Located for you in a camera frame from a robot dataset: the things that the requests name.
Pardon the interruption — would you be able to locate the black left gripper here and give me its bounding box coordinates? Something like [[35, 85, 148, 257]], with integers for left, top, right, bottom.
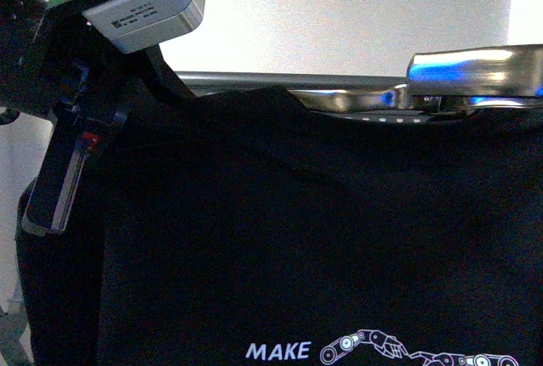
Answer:
[[1, 0, 193, 235]]

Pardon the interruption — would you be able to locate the black printed t-shirt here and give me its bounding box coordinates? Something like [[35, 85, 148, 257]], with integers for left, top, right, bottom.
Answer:
[[16, 88, 542, 365]]

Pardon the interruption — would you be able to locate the metal clothes hanger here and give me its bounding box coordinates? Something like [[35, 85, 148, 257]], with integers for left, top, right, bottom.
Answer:
[[290, 44, 542, 115]]

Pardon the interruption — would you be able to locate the grey perforated front rack rail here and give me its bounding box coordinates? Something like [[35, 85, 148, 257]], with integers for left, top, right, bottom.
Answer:
[[176, 71, 406, 92]]

